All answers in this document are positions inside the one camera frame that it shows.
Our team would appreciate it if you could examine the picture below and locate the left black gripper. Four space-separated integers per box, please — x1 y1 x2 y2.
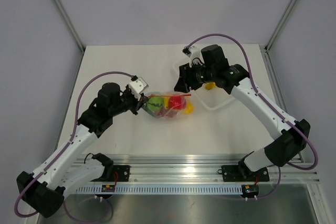
110 84 149 117

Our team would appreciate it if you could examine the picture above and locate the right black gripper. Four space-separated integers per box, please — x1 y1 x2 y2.
174 60 216 93

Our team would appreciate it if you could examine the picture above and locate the green apple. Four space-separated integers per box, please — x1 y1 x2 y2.
147 96 164 112

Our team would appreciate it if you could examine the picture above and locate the clear orange-zip bag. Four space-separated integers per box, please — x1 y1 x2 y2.
142 92 194 119

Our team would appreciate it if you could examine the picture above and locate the red apple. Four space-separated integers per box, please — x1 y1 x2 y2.
168 95 186 110

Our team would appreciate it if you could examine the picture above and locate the yellow bell pepper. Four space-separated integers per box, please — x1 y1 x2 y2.
183 100 194 115

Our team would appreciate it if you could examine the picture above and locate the yellow lemon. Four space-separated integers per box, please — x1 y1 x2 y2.
163 97 170 107

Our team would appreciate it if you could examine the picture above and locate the purple grape bunch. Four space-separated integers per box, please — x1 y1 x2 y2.
156 108 177 118

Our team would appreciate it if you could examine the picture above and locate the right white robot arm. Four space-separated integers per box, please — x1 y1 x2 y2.
174 45 310 180

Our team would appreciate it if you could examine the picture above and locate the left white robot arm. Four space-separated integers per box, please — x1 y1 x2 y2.
16 78 148 218

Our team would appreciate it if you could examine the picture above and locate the yellow star fruit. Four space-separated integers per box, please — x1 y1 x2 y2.
205 82 216 90

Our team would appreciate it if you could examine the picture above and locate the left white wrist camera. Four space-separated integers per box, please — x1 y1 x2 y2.
128 76 149 100

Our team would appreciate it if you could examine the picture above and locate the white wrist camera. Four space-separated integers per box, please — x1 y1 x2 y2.
182 46 201 63
128 76 149 100

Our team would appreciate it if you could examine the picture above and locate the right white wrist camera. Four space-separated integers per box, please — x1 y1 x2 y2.
182 46 201 63

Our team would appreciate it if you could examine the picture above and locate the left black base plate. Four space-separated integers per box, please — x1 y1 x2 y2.
105 165 131 183

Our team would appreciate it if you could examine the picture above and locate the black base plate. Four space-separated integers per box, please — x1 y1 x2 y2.
217 165 270 182
105 165 131 183

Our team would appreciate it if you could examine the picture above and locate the aluminium mounting rail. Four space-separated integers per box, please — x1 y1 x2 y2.
105 154 320 185

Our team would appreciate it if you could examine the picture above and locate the white slotted cable duct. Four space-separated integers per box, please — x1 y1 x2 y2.
75 184 243 195

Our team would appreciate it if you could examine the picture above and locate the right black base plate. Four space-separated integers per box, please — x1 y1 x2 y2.
217 165 270 182

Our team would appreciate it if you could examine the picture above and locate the left aluminium frame post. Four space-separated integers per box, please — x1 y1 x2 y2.
51 0 86 56

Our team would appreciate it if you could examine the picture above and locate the aluminium frame post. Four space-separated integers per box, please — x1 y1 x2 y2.
265 0 300 53
51 0 86 56

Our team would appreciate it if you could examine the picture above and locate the right aluminium frame post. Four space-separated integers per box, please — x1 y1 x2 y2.
265 0 300 53

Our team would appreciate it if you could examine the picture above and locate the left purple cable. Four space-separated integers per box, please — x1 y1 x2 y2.
13 71 137 217

